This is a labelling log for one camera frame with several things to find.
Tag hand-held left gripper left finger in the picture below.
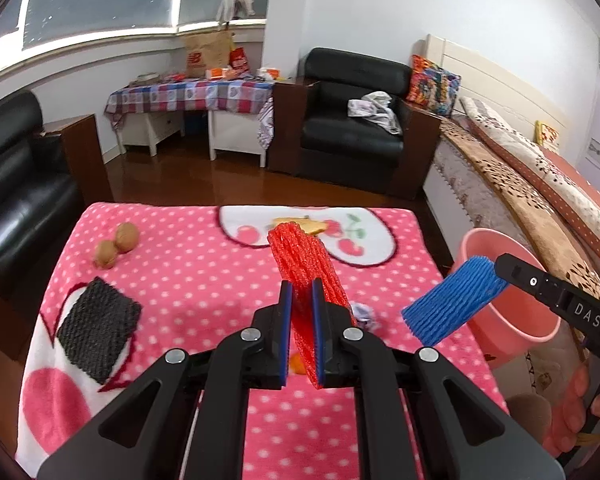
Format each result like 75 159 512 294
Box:
37 281 294 480

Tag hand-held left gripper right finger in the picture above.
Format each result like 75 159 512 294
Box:
311 277 566 480

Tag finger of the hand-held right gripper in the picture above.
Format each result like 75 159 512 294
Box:
495 253 568 308

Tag paper ball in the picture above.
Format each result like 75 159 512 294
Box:
350 302 378 332

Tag pink plastic basin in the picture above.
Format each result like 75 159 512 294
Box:
452 228 563 358

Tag red foam fruit net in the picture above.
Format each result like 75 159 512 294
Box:
267 221 356 388

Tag blue foam fruit net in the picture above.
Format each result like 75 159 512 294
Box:
401 255 510 347

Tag black foam fruit net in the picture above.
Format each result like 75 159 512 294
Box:
56 276 143 386

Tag person's right hand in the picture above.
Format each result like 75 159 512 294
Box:
544 364 600 457

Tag bed with patterned blankets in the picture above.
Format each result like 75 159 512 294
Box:
440 117 600 306

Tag white floral quilt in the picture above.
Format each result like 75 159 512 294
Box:
460 96 600 276

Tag yellow fruit peel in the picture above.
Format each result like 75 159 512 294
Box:
272 216 328 236

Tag yellow cushion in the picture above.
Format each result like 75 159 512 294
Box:
535 121 561 148

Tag brown walnut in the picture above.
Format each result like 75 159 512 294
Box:
115 222 141 253
94 240 119 269

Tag cream bed headboard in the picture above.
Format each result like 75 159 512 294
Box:
425 34 571 136

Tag black leather armchair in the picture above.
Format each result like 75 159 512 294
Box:
267 47 443 200

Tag white wooden table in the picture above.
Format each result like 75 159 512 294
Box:
117 109 268 168

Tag colourful printed pillow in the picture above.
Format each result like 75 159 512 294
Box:
406 55 462 117

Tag white crumpled clothes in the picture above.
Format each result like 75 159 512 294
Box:
347 91 403 135

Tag checkered cloth side table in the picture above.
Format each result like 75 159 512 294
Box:
104 77 276 151

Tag brown wooden side table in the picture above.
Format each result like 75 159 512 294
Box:
40 114 115 206

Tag red gift bag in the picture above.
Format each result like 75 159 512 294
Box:
228 47 251 73

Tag brown paper bag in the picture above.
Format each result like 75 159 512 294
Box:
185 31 235 78

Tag black leather sofa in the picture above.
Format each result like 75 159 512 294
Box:
0 90 81 286

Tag curved window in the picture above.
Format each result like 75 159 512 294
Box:
0 0 276 66

